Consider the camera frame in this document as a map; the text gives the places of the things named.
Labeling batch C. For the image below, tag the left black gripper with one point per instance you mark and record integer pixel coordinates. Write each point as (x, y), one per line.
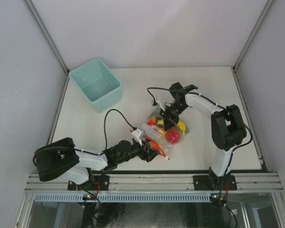
(149, 153)

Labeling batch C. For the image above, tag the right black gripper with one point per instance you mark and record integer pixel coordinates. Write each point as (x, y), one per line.
(169, 121)

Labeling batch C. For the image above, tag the clear zip top bag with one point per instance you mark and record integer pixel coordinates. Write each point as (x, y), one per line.
(155, 136)

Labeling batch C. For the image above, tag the teal plastic bin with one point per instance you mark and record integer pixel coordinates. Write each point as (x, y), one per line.
(98, 84)

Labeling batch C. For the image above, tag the small orange fake carrot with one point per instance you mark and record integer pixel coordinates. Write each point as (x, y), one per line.
(156, 146)

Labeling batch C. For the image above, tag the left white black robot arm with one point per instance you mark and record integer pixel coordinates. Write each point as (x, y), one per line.
(62, 159)

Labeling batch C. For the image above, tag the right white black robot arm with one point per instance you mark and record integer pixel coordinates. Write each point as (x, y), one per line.
(227, 127)

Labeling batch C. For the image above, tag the orange fake fruit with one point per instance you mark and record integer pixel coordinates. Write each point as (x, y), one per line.
(161, 131)

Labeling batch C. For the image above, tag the yellow fake banana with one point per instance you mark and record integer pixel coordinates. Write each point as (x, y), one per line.
(182, 126)

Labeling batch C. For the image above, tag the red fake apple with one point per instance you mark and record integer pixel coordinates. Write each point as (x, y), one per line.
(173, 136)

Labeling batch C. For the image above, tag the green fake leaf vegetable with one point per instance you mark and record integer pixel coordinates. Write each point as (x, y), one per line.
(156, 113)

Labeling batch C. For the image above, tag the red yellow fake pear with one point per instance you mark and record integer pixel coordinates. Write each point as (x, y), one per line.
(152, 121)

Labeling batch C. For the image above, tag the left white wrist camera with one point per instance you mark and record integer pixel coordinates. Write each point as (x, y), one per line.
(138, 136)

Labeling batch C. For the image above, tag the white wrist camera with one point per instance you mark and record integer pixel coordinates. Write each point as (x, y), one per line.
(138, 136)
(156, 103)

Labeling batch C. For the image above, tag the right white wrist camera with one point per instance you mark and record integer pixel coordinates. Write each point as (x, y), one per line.
(156, 103)

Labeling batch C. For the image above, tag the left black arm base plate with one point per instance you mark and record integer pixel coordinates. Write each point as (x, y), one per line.
(97, 182)

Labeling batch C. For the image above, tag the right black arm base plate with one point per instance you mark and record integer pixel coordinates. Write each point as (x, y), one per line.
(205, 182)

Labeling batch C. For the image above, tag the blue slotted cable duct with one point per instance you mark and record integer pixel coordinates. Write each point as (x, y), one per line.
(124, 197)

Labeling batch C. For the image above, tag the aluminium mounting rail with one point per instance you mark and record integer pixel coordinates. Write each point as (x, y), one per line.
(245, 183)

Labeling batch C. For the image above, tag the right aluminium frame post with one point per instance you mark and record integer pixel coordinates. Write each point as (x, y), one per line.
(266, 9)

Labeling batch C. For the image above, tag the aluminium frame post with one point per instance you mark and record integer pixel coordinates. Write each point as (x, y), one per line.
(45, 33)
(266, 9)

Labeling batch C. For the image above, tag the left aluminium frame post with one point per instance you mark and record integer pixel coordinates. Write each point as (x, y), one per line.
(45, 33)

